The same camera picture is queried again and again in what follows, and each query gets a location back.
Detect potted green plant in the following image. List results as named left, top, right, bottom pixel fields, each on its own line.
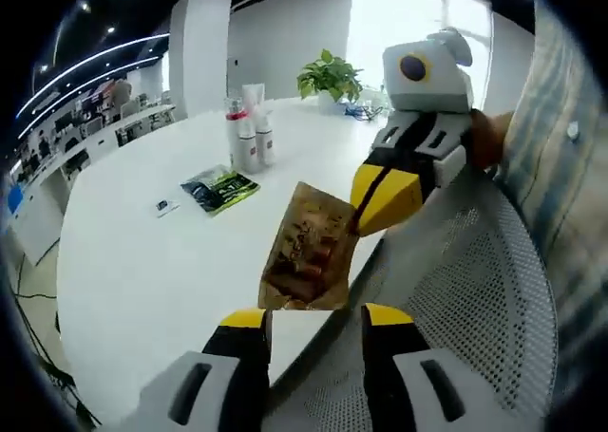
left=295, top=47, right=365, bottom=116

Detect person's right hand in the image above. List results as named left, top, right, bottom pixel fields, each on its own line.
left=466, top=110, right=516, bottom=170

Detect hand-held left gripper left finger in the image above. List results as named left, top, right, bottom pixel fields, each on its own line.
left=137, top=307, right=273, bottom=432

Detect tall skincare bottle clear cap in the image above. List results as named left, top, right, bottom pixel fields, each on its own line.
left=254, top=107, right=278, bottom=168

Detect row of white office desks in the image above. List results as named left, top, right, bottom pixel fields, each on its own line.
left=4, top=103, right=178, bottom=265

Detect gold foil packet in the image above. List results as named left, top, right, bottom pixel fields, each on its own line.
left=257, top=180, right=357, bottom=312

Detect blue box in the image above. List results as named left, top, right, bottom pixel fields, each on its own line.
left=6, top=183, right=26, bottom=216

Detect green and black packet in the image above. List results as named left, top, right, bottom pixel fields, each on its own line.
left=179, top=163, right=262, bottom=217

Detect black desk cables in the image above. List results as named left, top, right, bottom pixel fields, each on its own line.
left=0, top=251, right=102, bottom=429

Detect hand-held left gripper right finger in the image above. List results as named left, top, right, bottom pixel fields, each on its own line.
left=360, top=302, right=495, bottom=432

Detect grey mesh office chair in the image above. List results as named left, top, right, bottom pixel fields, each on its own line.
left=265, top=165, right=561, bottom=432

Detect white skincare bottle red collar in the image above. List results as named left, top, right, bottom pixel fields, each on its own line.
left=225, top=97, right=251, bottom=165

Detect blue cable bundle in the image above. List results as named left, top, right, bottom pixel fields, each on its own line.
left=343, top=102, right=384, bottom=122

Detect small white card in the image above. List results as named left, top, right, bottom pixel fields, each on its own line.
left=155, top=196, right=183, bottom=219

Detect white tall cup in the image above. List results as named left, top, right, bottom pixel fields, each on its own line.
left=240, top=84, right=267, bottom=121

